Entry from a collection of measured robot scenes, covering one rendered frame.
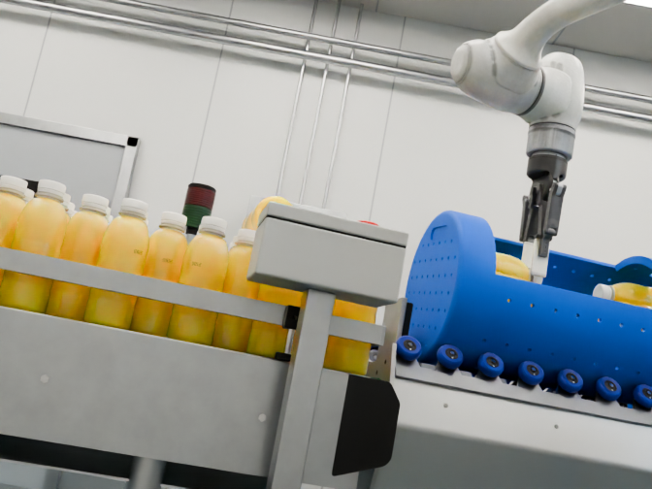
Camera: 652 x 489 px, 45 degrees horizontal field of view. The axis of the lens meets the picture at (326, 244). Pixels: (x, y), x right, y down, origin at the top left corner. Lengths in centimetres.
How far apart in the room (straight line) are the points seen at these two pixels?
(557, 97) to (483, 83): 16
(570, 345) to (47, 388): 85
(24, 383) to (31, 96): 440
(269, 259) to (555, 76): 76
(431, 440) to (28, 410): 61
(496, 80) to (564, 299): 41
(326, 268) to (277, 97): 416
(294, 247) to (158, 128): 417
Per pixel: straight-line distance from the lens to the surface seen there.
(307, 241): 104
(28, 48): 558
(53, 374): 113
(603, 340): 144
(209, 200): 173
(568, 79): 159
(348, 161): 504
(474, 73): 147
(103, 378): 112
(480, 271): 133
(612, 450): 145
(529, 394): 139
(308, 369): 106
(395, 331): 138
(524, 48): 149
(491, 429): 134
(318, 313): 107
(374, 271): 106
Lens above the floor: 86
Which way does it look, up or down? 11 degrees up
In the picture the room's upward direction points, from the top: 11 degrees clockwise
